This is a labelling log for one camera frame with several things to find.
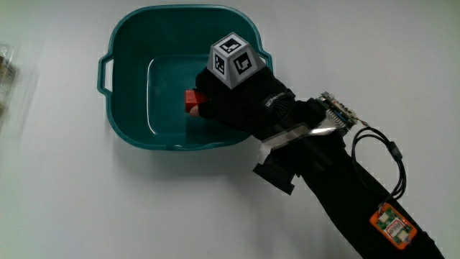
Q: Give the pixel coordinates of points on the person's right hand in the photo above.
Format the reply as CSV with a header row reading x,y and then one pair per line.
x,y
244,104

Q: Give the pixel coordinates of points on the red block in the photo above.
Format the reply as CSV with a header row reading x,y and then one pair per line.
x,y
192,99

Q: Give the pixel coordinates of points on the person's right forearm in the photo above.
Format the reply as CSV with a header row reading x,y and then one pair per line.
x,y
338,187

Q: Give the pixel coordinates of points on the green circuit board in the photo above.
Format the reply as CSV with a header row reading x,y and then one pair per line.
x,y
339,109

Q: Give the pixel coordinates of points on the teal plastic basin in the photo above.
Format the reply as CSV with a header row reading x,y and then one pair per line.
x,y
133,72

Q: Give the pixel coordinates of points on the orange sensor module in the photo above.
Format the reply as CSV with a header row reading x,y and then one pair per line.
x,y
393,226

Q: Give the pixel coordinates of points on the clear plastic fruit container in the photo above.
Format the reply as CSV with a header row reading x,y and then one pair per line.
x,y
5,79

